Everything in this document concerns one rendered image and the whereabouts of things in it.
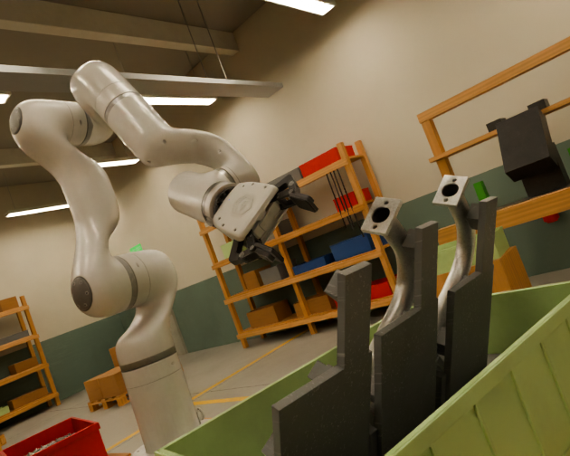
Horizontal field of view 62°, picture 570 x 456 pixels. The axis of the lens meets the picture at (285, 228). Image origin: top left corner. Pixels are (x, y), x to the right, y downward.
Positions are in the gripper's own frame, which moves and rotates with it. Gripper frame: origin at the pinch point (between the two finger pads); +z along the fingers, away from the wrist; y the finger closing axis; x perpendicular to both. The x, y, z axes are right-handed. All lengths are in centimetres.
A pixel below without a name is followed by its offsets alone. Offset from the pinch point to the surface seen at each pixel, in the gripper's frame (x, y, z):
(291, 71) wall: 266, 319, -481
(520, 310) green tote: 41.0, 14.7, 18.0
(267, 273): 422, 75, -459
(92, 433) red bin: 39, -60, -64
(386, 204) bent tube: 1.8, 8.4, 11.2
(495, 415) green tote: 13.7, -8.1, 30.9
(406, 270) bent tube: 12.8, 4.4, 11.9
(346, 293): -4.8, -6.7, 18.6
